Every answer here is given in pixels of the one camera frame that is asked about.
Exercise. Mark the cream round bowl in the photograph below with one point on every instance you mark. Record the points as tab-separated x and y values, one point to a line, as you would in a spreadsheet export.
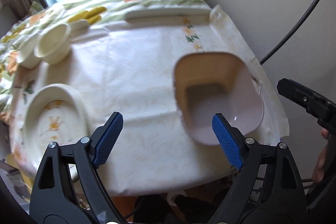
54	44

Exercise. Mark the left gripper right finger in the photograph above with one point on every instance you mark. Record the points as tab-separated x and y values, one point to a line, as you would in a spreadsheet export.
267	188

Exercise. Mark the white ribbed bowl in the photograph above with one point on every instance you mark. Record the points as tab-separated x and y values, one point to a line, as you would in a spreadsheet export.
26	56

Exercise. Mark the pink square bowl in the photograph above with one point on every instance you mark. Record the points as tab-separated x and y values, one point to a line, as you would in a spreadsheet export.
216	82

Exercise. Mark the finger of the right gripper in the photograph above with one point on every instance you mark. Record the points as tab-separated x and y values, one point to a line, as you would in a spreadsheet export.
314	103

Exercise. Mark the green patterned pillow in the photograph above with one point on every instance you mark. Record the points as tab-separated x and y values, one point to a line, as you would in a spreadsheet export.
35	8

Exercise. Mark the right hand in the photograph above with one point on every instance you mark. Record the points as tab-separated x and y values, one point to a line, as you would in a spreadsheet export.
318	172

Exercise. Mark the flower patterned quilt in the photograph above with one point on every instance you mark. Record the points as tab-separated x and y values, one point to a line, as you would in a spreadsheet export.
95	12

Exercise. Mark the white duck pattern plate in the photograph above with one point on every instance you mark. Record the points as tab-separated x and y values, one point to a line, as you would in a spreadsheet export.
56	113

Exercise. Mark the black lamp stand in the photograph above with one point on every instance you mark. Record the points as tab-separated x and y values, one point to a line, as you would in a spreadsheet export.
295	28

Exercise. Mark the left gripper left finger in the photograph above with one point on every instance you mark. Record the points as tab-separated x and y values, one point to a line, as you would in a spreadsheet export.
67	187

